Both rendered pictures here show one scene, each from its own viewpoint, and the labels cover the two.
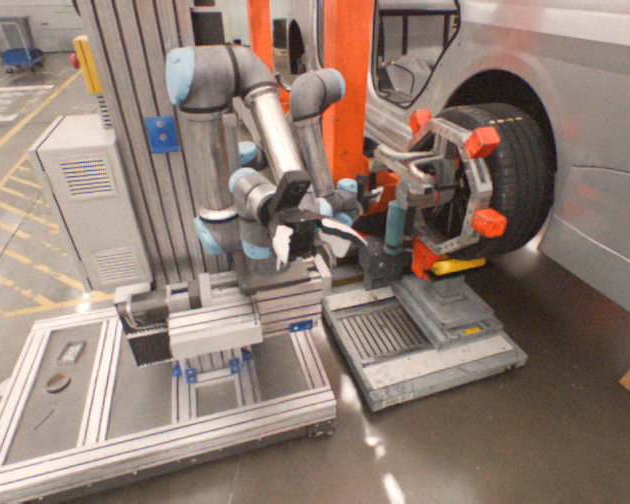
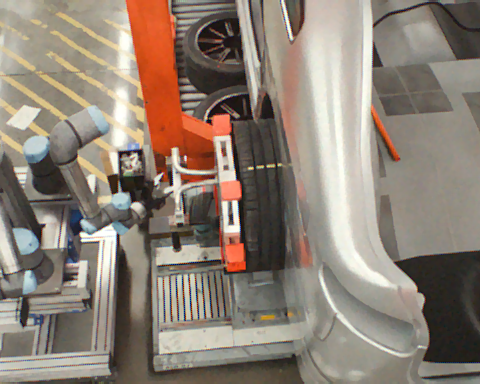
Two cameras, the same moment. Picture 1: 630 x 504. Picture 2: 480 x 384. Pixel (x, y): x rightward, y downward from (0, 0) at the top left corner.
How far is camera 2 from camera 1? 1.58 m
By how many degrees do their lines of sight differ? 22
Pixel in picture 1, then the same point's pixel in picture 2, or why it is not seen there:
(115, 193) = not seen: outside the picture
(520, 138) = (271, 189)
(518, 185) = (261, 232)
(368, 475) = not seen: outside the picture
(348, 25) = (143, 25)
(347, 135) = (161, 114)
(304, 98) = (57, 150)
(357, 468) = not seen: outside the picture
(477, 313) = (277, 302)
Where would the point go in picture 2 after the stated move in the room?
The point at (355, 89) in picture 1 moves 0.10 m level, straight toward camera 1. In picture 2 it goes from (162, 77) to (153, 92)
